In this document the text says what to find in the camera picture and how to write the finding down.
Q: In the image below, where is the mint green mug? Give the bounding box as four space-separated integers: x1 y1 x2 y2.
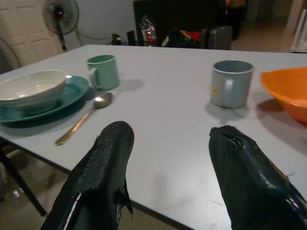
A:
86 54 120 91

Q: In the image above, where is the grey suitcase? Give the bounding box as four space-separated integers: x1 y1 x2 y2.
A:
201 25 233 50

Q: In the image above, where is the white ceramic bowl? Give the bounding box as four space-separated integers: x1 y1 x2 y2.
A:
0 69 67 111

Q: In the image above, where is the dark wooden cabinet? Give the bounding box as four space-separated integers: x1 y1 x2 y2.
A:
133 0 240 47

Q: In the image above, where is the orange plastic bowl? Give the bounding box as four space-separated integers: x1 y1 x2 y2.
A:
260 66 307 124

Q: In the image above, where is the black table leg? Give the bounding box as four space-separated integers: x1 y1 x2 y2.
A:
0 141 47 217

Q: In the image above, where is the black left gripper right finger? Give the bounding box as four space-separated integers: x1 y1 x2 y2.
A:
208 125 307 230

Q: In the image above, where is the white panelled door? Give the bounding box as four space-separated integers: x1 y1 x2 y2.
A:
0 0 65 72

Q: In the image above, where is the red patterned plastic bag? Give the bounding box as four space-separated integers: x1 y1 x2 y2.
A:
140 14 158 47

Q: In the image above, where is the black power cable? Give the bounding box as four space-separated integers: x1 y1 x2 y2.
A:
76 28 113 40

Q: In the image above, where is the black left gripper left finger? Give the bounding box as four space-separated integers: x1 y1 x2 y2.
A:
40 121 135 230

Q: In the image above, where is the white framed object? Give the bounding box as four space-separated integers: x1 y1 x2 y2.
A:
289 9 307 53

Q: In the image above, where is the metal spoon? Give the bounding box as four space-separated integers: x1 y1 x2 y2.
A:
54 92 114 146

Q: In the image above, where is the black bag with colourful items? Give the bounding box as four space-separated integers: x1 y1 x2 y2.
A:
161 27 202 48

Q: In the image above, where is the black standing fan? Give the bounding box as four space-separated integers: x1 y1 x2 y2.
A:
42 0 80 51

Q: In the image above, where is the grey blue mug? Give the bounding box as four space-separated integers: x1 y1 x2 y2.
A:
211 60 254 109

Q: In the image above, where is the teal ceramic plate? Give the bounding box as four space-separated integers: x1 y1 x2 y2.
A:
0 75 90 123

